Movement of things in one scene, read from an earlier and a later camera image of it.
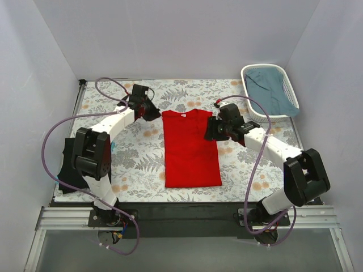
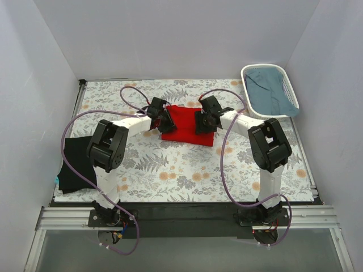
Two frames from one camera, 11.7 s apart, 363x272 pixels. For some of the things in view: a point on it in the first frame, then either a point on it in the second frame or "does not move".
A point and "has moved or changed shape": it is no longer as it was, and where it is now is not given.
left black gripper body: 151,111 → 165,123
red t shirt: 190,160 has moved or changed shape
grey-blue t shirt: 265,86 does not move
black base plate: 193,220 does not move
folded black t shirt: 68,173 does not move
